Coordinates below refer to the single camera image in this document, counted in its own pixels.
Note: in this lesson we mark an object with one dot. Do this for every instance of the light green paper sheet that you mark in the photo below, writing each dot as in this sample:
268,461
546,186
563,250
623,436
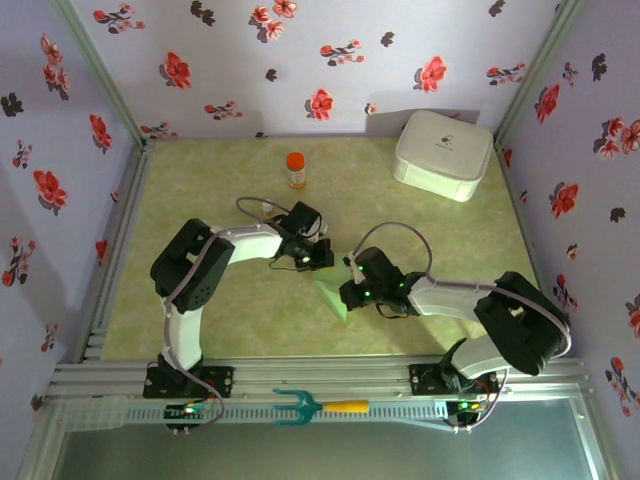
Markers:
330,290

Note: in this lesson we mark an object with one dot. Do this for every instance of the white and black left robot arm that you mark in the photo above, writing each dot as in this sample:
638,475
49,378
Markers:
250,245

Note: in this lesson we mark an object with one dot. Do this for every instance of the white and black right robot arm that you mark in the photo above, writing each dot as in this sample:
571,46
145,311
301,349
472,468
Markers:
445,300

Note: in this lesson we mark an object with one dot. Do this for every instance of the orange-capped bottle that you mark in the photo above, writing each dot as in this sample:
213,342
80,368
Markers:
295,162

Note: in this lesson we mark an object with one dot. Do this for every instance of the white plastic box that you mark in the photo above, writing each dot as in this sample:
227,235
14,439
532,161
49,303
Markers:
440,152

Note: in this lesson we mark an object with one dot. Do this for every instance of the aluminium frame rail with slots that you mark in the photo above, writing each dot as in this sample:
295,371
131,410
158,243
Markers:
325,375

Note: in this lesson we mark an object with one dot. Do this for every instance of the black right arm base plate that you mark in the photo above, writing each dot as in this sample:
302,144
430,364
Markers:
420,380

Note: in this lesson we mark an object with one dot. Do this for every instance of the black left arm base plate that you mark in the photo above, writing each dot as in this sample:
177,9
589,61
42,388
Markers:
227,372

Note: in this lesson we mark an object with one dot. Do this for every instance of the aluminium table side rail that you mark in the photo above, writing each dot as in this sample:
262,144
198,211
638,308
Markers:
510,185
136,175

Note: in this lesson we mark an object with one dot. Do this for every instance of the aluminium frame post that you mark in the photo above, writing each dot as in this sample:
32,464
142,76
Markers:
537,70
101,70

